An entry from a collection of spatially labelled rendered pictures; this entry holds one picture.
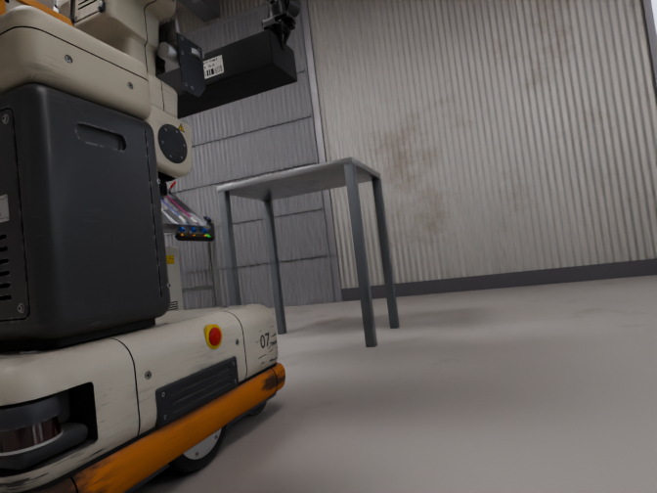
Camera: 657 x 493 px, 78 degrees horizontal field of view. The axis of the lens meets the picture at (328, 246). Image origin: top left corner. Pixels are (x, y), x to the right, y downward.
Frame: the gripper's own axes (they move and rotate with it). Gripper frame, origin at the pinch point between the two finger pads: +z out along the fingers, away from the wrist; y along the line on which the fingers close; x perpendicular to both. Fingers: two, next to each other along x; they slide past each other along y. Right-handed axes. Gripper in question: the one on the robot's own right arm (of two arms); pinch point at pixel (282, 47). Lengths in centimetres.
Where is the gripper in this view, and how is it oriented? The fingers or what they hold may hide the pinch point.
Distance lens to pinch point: 154.1
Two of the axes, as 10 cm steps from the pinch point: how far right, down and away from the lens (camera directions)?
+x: -3.8, 0.3, -9.2
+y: -9.2, 1.3, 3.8
